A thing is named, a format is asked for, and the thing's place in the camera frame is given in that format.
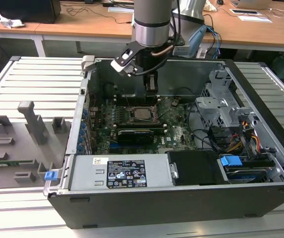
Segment crumpled white paper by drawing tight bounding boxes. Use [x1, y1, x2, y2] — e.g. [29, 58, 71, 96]
[0, 13, 25, 29]

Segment black plastic shroud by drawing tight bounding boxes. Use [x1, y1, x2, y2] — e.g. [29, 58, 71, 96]
[168, 150, 229, 186]

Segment grey power supply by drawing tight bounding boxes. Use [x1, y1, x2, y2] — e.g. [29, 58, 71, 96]
[69, 153, 175, 191]

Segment green RAM stick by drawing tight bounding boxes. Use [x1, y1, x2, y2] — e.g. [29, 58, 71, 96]
[0, 160, 35, 166]

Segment silver CPU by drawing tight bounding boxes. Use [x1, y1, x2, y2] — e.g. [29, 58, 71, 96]
[134, 108, 150, 119]

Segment black PC case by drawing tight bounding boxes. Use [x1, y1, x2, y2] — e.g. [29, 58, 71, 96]
[44, 55, 284, 229]

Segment beige patterned object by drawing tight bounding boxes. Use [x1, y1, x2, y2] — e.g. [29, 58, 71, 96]
[203, 0, 218, 12]

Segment metal drive cage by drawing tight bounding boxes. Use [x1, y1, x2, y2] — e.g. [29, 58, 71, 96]
[195, 69, 258, 129]

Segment blue disk carrier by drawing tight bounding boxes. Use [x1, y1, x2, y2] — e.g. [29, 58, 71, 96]
[220, 155, 242, 173]

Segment black RAM slot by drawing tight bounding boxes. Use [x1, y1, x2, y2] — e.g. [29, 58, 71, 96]
[114, 102, 160, 107]
[114, 94, 160, 99]
[114, 99, 160, 104]
[114, 97, 160, 102]
[112, 126, 167, 132]
[112, 123, 166, 128]

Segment CPU socket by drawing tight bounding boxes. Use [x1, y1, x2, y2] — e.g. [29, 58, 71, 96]
[128, 105, 162, 126]

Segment hard disk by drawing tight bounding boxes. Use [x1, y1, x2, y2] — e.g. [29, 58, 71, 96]
[225, 166, 276, 184]

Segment black labelled cable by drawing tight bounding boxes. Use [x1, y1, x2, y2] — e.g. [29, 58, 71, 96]
[104, 83, 119, 97]

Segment black cable bundle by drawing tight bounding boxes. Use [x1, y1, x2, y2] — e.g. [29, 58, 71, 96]
[189, 125, 234, 152]

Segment grey case handle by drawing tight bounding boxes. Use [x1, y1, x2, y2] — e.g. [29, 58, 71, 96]
[81, 55, 97, 73]

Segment metal socket cover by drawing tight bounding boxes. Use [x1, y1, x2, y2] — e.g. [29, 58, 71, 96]
[152, 97, 172, 119]

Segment grey parts rack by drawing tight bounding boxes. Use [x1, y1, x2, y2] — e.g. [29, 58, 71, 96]
[0, 100, 73, 191]

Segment blue cables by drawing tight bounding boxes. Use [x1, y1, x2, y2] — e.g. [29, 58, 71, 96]
[205, 24, 223, 59]

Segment green bag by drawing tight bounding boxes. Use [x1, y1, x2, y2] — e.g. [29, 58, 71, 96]
[272, 55, 284, 80]

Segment blue case latch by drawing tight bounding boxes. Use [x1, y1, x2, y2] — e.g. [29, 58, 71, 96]
[44, 170, 58, 181]

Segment black monitor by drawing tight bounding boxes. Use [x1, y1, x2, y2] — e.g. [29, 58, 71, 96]
[0, 0, 62, 25]

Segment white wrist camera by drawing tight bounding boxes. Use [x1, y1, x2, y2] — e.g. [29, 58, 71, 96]
[110, 48, 138, 77]

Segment black graphics card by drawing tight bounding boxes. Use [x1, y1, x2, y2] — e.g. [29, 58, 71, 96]
[117, 128, 155, 146]

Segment white paper sheet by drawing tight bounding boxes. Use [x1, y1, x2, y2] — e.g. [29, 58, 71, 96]
[108, 6, 135, 13]
[238, 15, 273, 23]

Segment tablet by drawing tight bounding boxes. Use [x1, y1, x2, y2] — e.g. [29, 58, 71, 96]
[229, 8, 260, 16]

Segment red black twisted wire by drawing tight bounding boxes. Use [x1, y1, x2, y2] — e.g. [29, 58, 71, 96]
[86, 90, 98, 110]

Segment green motherboard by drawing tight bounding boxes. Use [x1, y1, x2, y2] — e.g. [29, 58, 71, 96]
[88, 95, 200, 156]

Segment wooden desk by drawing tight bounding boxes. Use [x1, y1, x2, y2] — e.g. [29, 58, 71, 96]
[201, 0, 284, 54]
[0, 0, 218, 59]

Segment coloured wire bundle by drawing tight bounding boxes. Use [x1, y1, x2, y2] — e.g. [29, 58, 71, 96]
[227, 132, 261, 154]

